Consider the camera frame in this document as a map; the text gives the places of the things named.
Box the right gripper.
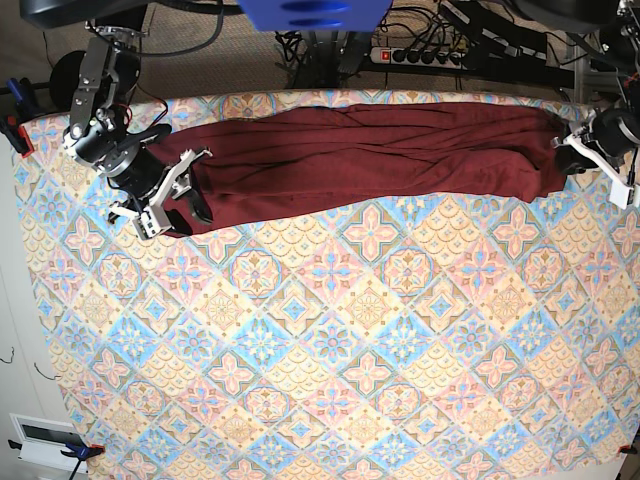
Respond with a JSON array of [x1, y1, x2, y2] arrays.
[[101, 124, 213, 236]]

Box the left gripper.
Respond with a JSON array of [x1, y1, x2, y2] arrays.
[[555, 108, 639, 175]]

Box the dark red t-shirt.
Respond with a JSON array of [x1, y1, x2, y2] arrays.
[[151, 103, 566, 230]]

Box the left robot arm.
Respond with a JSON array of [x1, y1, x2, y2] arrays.
[[503, 1, 639, 172]]

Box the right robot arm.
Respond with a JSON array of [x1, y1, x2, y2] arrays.
[[19, 1, 213, 240]]

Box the white power strip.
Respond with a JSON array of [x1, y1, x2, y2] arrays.
[[369, 47, 464, 70]]

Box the black round stool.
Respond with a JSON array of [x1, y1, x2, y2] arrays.
[[49, 50, 86, 112]]

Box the patterned tile tablecloth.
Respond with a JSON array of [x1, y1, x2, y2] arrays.
[[12, 116, 639, 479]]

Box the blue orange clamp upper left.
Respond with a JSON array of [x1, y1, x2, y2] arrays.
[[1, 77, 37, 158]]

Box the blue orange clamp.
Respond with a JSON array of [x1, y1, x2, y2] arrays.
[[8, 440, 105, 479], [1, 77, 37, 158]]

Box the blue orange clamp lower left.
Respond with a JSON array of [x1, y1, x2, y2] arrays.
[[8, 440, 105, 479]]

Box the orange clamp lower right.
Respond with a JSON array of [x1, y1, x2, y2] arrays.
[[618, 445, 639, 455]]

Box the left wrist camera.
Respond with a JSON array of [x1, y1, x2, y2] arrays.
[[609, 182, 640, 209]]

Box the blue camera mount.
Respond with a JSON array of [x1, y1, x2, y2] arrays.
[[238, 0, 392, 32]]

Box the white wall socket box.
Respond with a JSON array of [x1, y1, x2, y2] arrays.
[[9, 413, 82, 473]]

